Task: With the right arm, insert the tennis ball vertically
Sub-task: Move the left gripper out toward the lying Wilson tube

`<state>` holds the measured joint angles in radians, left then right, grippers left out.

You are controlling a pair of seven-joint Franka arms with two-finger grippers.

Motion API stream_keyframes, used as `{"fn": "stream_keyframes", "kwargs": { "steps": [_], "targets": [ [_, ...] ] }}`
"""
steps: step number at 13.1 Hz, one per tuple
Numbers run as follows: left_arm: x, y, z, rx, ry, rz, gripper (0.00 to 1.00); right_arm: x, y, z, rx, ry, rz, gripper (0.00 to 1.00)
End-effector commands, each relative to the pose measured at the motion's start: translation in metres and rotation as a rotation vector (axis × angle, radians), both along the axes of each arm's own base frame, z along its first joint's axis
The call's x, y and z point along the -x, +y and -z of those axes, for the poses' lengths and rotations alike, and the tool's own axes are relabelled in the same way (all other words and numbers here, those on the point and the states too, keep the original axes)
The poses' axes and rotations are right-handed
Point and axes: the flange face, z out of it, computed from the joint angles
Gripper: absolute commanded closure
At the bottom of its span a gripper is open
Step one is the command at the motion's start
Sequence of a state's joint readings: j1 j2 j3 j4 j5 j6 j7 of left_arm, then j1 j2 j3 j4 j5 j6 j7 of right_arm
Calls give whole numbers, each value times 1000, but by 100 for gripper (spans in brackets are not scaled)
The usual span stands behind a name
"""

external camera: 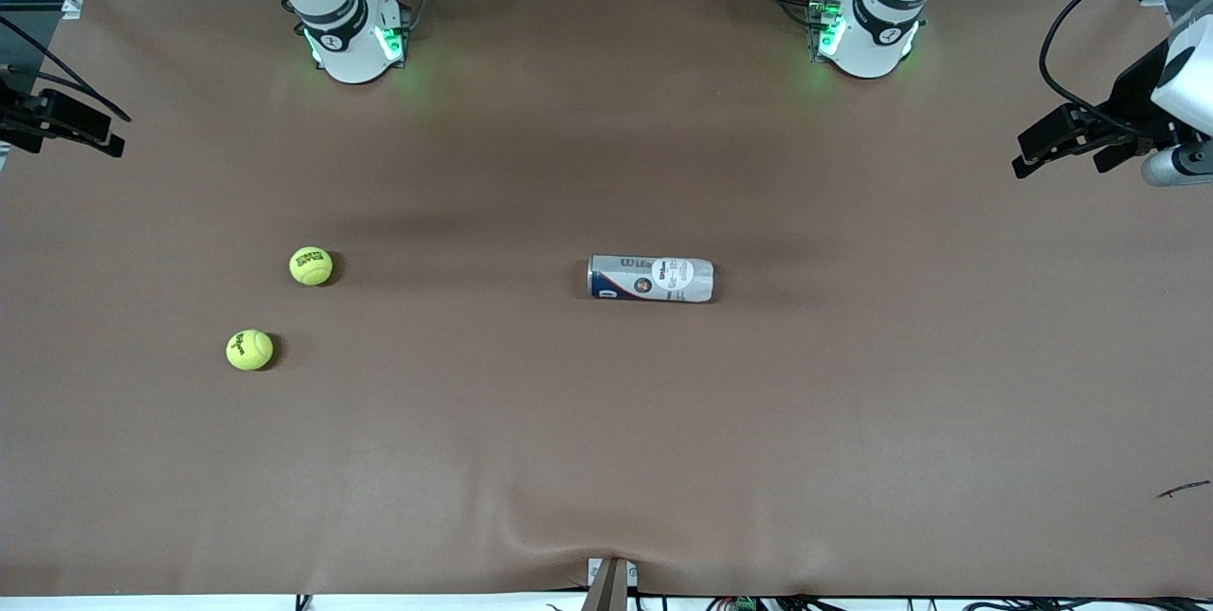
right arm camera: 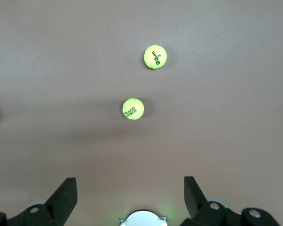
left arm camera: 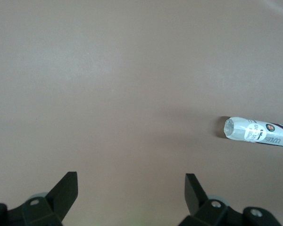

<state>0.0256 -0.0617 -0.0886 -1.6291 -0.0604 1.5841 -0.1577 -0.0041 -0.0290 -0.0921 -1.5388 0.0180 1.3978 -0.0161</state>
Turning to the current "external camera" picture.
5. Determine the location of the yellow tennis ball green print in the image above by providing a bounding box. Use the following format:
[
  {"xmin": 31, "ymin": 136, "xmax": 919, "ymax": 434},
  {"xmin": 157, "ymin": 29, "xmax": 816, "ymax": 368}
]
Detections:
[{"xmin": 289, "ymin": 246, "xmax": 335, "ymax": 287}]

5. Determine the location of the clear tennis ball can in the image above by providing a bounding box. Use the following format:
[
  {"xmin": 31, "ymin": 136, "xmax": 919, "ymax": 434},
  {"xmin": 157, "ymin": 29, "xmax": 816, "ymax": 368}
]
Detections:
[{"xmin": 587, "ymin": 254, "xmax": 715, "ymax": 304}]

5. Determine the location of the yellow tennis ball black logo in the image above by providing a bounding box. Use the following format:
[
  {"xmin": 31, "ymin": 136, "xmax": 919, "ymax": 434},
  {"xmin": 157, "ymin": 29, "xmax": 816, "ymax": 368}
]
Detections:
[{"xmin": 226, "ymin": 329, "xmax": 275, "ymax": 372}]

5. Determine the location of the brown table mat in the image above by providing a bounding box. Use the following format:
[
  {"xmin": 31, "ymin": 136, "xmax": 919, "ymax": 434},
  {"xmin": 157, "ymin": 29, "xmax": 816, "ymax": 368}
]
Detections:
[{"xmin": 0, "ymin": 0, "xmax": 1213, "ymax": 598}]

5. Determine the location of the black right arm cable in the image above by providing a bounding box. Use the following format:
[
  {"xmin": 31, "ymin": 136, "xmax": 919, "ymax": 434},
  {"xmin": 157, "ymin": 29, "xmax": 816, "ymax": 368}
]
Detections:
[{"xmin": 0, "ymin": 16, "xmax": 133, "ymax": 124}]

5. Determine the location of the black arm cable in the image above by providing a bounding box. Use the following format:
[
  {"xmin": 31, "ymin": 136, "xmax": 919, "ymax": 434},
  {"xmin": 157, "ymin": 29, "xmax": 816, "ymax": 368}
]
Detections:
[
  {"xmin": 1039, "ymin": 0, "xmax": 1213, "ymax": 134},
  {"xmin": 0, "ymin": 16, "xmax": 133, "ymax": 124}
]

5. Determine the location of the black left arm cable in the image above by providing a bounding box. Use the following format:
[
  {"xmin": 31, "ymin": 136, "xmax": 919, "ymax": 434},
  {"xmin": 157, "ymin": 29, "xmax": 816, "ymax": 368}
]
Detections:
[{"xmin": 1039, "ymin": 0, "xmax": 1213, "ymax": 134}]

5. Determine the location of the metal mounting bracket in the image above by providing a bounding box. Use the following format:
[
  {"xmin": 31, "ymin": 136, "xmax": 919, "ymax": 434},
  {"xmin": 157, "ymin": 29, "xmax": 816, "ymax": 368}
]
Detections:
[{"xmin": 586, "ymin": 556, "xmax": 640, "ymax": 611}]

